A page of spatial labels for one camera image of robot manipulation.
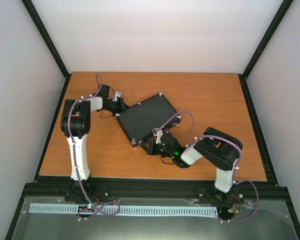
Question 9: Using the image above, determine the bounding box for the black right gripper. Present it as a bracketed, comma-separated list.
[141, 140, 174, 158]

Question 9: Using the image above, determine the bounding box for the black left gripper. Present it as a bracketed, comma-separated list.
[104, 98, 132, 118]

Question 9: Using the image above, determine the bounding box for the black poker set case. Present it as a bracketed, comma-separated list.
[115, 92, 182, 148]

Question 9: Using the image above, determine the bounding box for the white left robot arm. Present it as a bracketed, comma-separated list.
[60, 84, 129, 202]

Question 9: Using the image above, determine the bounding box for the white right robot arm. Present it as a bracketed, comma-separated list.
[140, 127, 243, 202]

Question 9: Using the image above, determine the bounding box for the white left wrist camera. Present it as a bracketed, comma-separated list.
[112, 91, 122, 102]

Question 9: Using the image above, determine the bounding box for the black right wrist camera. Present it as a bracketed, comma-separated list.
[152, 128, 179, 147]

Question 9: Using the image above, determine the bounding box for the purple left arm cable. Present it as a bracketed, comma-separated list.
[67, 73, 121, 221]

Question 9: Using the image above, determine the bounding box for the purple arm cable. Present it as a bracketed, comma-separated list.
[67, 73, 121, 221]
[155, 110, 260, 224]

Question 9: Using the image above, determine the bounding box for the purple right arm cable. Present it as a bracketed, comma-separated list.
[155, 110, 260, 224]

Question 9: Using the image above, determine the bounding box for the black aluminium frame rail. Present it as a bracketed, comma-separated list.
[21, 176, 292, 206]

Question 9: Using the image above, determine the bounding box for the light blue slotted cable duct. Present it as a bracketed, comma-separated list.
[28, 203, 218, 218]

